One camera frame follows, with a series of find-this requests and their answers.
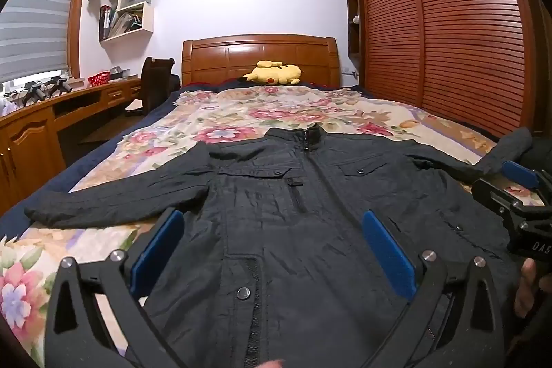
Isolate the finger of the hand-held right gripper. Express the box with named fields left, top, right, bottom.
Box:
left=471, top=177, right=534, bottom=223
left=501, top=160, right=552, bottom=206

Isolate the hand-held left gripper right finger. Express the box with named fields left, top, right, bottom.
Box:
left=361, top=209, right=507, bottom=368

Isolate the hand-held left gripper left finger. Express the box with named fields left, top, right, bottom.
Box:
left=43, top=208, right=186, bottom=368

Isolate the black jacket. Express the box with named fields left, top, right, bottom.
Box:
left=24, top=123, right=534, bottom=368

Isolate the person's right hand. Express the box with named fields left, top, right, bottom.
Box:
left=514, top=258, right=541, bottom=319

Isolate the wooden louvred wardrobe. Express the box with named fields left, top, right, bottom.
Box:
left=342, top=0, right=552, bottom=140

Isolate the floral blanket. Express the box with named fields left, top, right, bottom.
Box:
left=0, top=86, right=546, bottom=368

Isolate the dark wooden chair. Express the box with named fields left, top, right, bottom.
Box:
left=125, top=56, right=179, bottom=116

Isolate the wooden desk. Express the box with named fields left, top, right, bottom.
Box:
left=0, top=77, right=145, bottom=218

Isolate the wooden bed headboard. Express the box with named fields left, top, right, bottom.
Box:
left=181, top=34, right=341, bottom=88

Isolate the yellow plush toy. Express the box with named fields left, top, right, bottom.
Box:
left=238, top=60, right=303, bottom=86

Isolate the black binder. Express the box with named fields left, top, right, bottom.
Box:
left=99, top=5, right=112, bottom=42

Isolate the grey window blind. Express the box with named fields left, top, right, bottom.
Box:
left=0, top=0, right=93, bottom=82

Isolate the white wall shelf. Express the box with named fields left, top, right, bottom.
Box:
left=98, top=0, right=159, bottom=42

